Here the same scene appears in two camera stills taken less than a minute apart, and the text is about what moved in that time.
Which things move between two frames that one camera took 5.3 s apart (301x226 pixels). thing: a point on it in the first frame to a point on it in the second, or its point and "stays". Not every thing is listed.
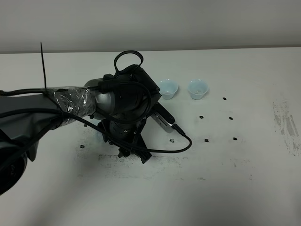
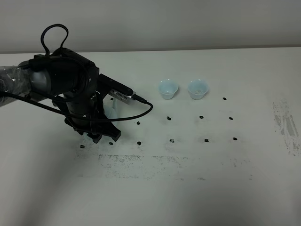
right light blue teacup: [198, 88] stays
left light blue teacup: [168, 88] stays
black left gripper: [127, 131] to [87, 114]
